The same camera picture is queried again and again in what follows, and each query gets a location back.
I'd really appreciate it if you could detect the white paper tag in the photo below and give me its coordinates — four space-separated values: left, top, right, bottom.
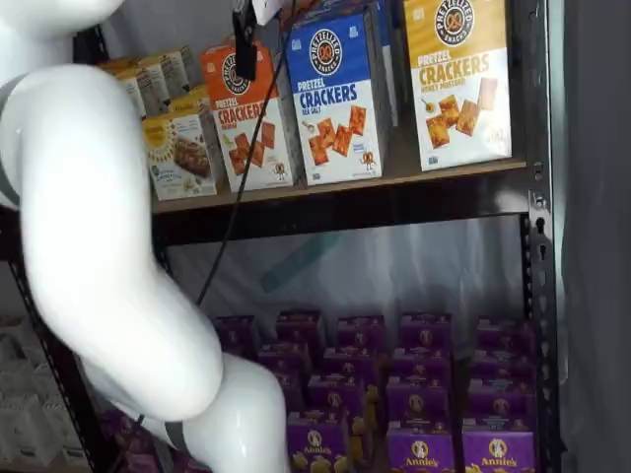
249 0 288 25

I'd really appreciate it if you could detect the blue pretzel crackers box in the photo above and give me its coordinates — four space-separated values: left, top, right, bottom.
285 9 391 187

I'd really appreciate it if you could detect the black metal shelf frame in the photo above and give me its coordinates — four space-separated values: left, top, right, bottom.
0 0 564 473

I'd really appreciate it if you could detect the wooden shelf board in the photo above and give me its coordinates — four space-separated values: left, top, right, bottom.
151 125 528 215

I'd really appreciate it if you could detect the yellow pretzel crackers box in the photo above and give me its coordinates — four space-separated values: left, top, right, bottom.
402 0 515 173

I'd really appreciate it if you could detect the translucent plastic sheet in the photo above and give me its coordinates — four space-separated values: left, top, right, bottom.
166 213 531 349

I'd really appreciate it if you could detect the teal tape strip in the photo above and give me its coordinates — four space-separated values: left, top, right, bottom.
259 233 342 296

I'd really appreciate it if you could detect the yellow white granola bar box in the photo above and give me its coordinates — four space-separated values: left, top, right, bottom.
141 104 219 202
112 67 149 120
161 45 199 101
167 85 214 119
136 53 173 117

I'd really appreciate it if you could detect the purple Annie's box orange label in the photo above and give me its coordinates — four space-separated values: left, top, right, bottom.
286 410 350 473

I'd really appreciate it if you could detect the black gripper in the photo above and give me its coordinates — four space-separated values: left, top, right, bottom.
231 0 259 83

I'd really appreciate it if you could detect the orange pretzel crackers box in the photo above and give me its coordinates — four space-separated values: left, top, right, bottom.
198 37 305 194

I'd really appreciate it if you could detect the white paper package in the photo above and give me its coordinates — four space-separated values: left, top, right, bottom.
42 393 91 467
0 393 53 468
0 359 48 401

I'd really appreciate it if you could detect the purple Annie's box brown label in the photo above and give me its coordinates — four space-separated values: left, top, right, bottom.
386 422 457 473

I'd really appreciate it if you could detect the purple Annie's box teal label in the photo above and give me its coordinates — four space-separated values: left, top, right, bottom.
461 426 537 473

